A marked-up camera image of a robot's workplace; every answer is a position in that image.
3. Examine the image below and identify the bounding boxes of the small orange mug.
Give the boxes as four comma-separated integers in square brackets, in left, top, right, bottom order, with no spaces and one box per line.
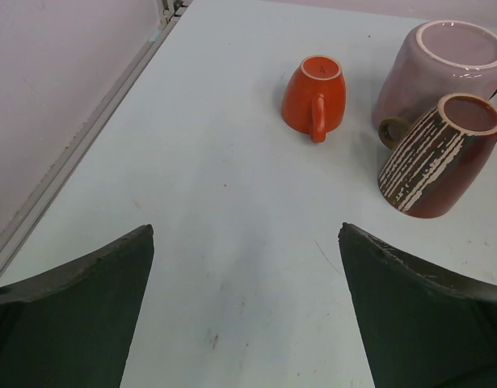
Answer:
[281,55,346,144]

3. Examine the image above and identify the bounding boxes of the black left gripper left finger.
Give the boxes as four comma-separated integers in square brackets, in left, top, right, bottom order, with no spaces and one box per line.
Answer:
[0,225,154,387]

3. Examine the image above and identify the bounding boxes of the brown striped mug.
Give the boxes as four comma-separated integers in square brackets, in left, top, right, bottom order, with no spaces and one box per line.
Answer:
[377,93,497,218]

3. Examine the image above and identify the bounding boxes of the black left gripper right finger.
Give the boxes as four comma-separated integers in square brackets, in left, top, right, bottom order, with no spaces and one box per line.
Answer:
[339,223,497,387]

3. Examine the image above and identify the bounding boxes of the large lilac mug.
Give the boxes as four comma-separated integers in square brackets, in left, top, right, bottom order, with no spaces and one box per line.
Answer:
[372,20,497,127]

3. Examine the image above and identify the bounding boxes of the aluminium frame rail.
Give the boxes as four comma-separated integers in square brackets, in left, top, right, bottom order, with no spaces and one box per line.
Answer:
[0,1,187,276]

